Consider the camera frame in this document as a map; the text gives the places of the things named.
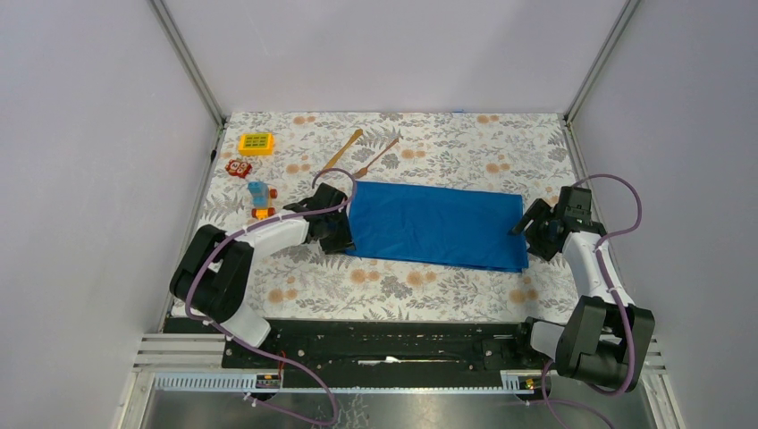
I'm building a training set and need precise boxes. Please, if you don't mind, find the blue cloth napkin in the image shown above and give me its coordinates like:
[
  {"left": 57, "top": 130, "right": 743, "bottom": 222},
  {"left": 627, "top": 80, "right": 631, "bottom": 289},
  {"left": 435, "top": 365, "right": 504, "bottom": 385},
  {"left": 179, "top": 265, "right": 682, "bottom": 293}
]
[{"left": 349, "top": 181, "right": 528, "bottom": 273}]

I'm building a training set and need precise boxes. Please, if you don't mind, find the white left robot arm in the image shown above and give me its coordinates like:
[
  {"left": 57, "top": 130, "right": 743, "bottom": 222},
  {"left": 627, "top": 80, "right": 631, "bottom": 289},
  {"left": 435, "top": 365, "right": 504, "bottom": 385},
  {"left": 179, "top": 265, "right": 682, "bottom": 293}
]
[{"left": 169, "top": 183, "right": 354, "bottom": 367}]

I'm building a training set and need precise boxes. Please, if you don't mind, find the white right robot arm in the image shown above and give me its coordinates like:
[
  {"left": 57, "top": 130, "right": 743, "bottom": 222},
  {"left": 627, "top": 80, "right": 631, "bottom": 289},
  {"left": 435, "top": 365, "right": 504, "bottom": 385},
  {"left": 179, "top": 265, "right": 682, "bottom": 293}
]
[{"left": 511, "top": 186, "right": 655, "bottom": 395}]

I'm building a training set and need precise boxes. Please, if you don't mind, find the wooden fork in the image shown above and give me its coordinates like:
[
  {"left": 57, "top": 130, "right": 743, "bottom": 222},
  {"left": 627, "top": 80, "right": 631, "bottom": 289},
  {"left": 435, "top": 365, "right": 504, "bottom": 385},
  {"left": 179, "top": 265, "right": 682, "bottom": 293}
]
[{"left": 354, "top": 138, "right": 400, "bottom": 179}]

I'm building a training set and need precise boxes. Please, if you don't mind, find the blue toy train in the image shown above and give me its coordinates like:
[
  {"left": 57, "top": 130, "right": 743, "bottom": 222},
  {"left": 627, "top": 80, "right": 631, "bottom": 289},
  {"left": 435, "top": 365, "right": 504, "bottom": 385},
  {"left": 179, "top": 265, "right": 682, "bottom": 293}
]
[{"left": 247, "top": 181, "right": 278, "bottom": 220}]

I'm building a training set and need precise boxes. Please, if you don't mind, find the floral tablecloth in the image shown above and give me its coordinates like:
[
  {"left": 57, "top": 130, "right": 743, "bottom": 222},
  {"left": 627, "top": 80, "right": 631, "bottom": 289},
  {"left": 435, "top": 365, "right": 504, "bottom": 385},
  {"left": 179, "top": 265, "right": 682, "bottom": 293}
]
[{"left": 199, "top": 112, "right": 577, "bottom": 323}]

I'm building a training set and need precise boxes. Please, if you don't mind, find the wooden spoon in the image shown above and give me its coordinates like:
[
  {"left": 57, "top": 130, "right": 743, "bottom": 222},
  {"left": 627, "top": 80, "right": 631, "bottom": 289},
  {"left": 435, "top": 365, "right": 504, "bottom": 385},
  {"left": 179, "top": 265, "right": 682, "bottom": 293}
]
[{"left": 322, "top": 129, "right": 364, "bottom": 171}]

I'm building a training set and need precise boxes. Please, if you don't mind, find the red owl toy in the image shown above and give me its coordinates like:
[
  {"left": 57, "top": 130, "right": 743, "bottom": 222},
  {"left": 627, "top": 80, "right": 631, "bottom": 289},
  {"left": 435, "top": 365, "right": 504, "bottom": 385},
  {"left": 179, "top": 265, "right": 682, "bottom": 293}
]
[{"left": 225, "top": 159, "right": 252, "bottom": 179}]

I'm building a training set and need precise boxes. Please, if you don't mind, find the yellow green toy block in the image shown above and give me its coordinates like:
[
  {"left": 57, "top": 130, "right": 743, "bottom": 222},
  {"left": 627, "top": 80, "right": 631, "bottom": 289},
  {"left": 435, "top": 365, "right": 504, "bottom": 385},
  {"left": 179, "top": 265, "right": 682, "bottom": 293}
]
[{"left": 238, "top": 133, "right": 275, "bottom": 156}]

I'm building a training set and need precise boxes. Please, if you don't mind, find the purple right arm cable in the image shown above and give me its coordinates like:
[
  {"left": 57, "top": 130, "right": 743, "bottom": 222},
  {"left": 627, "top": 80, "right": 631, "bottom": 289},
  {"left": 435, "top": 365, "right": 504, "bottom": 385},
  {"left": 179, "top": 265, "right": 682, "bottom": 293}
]
[{"left": 524, "top": 173, "right": 644, "bottom": 429}]

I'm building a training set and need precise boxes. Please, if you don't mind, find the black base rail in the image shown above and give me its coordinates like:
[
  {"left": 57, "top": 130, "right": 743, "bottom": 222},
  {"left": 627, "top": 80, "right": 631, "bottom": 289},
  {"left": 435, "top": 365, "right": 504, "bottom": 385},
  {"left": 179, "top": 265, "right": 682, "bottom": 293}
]
[{"left": 163, "top": 319, "right": 573, "bottom": 391}]

